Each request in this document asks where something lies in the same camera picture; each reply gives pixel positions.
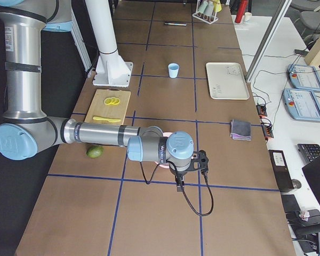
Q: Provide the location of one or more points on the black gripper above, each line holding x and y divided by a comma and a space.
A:
179, 173

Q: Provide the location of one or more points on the steel muddler with black cap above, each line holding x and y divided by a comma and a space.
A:
173, 23

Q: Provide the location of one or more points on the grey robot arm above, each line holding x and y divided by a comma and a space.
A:
28, 130

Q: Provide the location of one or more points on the light blue paper cup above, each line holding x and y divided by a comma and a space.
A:
173, 69

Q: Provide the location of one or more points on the grey-green cup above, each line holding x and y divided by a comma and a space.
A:
209, 9

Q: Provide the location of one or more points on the green cup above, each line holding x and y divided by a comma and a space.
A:
202, 6

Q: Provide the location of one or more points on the yellow cup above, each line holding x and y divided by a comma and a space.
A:
217, 6

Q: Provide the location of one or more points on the pink bowl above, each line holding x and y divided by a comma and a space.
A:
164, 166

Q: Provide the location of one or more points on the grey folded cloth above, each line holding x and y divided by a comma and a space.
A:
240, 130

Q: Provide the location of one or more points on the cream bear serving tray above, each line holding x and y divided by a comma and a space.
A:
226, 81

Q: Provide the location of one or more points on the black box with label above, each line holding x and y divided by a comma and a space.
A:
281, 171

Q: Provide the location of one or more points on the yellow plastic knife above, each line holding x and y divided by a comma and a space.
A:
106, 119

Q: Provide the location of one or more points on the green avocado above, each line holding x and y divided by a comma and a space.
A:
94, 151

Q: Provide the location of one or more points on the lemon slices stack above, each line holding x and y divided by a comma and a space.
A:
112, 101

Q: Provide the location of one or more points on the black keyboard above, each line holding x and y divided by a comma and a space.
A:
309, 151

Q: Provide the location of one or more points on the wooden cutting board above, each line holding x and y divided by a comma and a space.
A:
98, 108

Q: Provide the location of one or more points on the blue teach pendant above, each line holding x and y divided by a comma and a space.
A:
304, 77
302, 104

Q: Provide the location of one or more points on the red bottle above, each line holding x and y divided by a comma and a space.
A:
241, 10

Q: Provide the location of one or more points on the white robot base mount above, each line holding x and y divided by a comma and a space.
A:
111, 69

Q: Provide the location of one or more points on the aluminium frame post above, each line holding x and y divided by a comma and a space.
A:
270, 31

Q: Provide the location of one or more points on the white wire cup rack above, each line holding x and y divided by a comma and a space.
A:
200, 16

